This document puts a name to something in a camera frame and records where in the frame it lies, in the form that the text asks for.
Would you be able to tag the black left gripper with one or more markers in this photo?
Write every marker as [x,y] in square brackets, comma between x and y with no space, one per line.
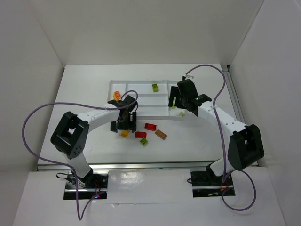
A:
[123,127]

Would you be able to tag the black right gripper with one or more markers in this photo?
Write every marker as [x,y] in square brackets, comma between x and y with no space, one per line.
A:
[175,98]

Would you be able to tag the orange lego plate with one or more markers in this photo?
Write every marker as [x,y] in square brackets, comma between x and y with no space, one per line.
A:
[125,133]

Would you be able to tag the yellow oval lego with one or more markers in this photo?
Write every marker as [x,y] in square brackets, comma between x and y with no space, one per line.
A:
[117,95]

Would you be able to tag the light green lego block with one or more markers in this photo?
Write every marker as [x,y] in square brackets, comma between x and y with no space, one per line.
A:
[173,105]

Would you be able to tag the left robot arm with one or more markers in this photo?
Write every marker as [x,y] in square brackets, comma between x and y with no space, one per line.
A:
[71,133]

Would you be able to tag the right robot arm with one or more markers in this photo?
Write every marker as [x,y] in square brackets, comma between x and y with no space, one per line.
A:
[242,144]

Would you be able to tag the white divided sorting tray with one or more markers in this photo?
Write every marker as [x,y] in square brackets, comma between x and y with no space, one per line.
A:
[151,105]

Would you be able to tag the red curved lego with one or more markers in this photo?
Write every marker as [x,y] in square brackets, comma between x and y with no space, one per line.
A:
[140,134]

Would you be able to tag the red rectangular lego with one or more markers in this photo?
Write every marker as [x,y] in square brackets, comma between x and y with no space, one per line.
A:
[151,127]

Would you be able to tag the small green lego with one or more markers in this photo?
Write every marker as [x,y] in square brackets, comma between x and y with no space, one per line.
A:
[143,142]

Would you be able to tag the brown flat lego plate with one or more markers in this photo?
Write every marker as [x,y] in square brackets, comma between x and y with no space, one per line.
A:
[161,134]

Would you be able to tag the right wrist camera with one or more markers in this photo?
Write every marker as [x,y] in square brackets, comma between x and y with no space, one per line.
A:
[187,77]

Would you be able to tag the right side aluminium rail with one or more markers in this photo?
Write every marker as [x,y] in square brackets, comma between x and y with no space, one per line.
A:
[228,101]

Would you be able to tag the aluminium rail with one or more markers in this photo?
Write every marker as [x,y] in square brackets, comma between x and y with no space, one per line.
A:
[228,101]
[127,166]

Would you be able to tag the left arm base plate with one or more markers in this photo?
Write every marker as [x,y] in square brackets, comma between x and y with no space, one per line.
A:
[97,188]

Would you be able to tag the front aluminium rail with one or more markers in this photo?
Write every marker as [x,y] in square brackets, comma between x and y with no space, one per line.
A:
[127,166]

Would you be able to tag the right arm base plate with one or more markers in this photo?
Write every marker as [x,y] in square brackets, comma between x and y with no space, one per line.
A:
[203,186]

